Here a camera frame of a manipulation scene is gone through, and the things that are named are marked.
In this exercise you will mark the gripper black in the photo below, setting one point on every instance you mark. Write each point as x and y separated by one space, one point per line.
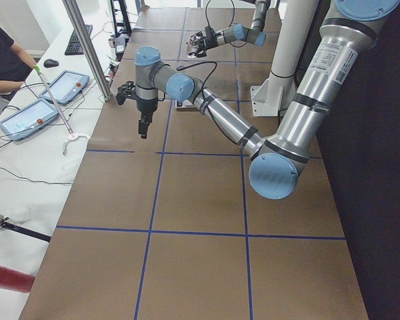
146 110
208 38

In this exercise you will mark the glass sauce bottle metal pourer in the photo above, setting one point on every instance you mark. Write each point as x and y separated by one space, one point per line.
194 42

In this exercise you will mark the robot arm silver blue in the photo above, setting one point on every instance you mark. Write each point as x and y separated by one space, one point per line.
237 32
348 28

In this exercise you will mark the teach pendant far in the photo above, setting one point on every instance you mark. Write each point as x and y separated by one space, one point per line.
68 85

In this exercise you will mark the teach pendant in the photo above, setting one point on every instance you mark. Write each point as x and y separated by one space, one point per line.
68 85
28 120

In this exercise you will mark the black keyboard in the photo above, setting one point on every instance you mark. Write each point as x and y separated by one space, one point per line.
74 46

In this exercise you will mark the black computer mouse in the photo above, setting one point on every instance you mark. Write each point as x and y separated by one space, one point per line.
49 63

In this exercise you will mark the teach pendant near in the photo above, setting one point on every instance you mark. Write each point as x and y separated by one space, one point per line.
28 120

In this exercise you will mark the seated person black shirt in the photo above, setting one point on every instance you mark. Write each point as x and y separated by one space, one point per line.
15 64

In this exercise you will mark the black tripod rod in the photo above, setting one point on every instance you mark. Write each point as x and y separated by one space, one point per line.
4 224

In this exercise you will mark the red cylinder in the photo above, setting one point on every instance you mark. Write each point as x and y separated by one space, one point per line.
15 280

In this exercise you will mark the arm camera cable black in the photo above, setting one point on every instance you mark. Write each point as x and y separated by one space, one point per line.
201 70

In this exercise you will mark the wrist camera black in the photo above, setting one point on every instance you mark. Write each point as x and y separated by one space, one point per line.
209 32
126 91

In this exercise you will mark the grabber stick green handle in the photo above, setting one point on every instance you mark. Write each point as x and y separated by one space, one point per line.
72 136

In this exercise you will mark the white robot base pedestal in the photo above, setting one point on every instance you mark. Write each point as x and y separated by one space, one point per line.
277 91

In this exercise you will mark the aluminium frame post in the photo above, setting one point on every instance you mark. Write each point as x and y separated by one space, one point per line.
78 23

